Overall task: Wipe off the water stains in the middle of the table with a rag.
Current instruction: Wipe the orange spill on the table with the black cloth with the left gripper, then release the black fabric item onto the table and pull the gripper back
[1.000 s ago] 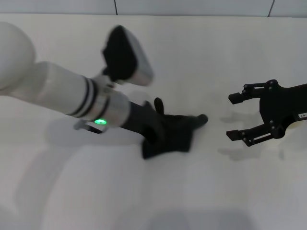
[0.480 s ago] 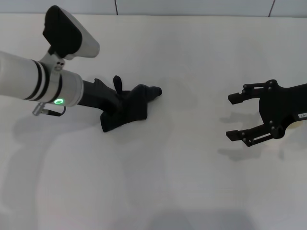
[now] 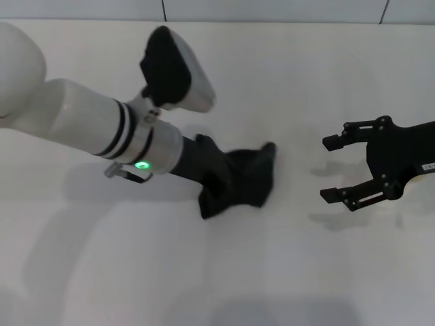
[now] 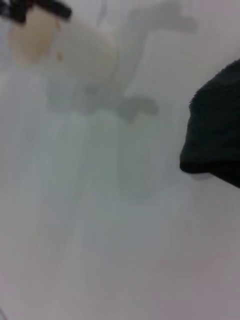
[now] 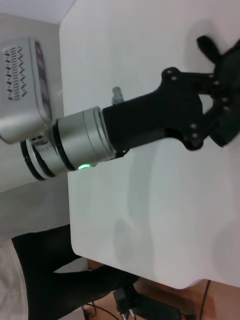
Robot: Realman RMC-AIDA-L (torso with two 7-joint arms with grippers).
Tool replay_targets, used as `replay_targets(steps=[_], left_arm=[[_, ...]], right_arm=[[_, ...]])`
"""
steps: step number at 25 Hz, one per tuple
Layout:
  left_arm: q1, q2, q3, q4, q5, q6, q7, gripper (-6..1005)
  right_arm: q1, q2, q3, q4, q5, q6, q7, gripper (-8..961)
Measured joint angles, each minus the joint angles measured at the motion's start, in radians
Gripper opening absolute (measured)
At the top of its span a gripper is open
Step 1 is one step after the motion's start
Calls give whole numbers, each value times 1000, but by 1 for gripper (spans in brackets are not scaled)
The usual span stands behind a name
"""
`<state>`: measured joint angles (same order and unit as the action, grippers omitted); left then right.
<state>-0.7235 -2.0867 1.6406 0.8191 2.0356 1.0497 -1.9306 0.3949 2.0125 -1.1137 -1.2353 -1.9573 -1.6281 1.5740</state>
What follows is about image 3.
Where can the dark blue rag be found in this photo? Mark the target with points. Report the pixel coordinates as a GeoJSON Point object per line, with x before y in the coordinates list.
{"type": "Point", "coordinates": [251, 180]}

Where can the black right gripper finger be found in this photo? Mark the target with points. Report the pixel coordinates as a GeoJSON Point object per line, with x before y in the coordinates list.
{"type": "Point", "coordinates": [357, 197]}
{"type": "Point", "coordinates": [334, 142]}

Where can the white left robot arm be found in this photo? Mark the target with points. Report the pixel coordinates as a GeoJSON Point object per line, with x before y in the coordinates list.
{"type": "Point", "coordinates": [68, 112]}

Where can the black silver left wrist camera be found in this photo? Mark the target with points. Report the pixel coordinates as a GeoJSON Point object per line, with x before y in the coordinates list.
{"type": "Point", "coordinates": [170, 68]}

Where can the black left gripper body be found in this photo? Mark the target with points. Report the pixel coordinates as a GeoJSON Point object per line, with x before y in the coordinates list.
{"type": "Point", "coordinates": [204, 169]}

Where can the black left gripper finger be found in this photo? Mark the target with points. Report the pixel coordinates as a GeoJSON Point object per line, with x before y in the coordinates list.
{"type": "Point", "coordinates": [209, 146]}

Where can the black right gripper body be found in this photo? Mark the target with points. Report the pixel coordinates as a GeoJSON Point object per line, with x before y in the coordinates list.
{"type": "Point", "coordinates": [397, 153]}

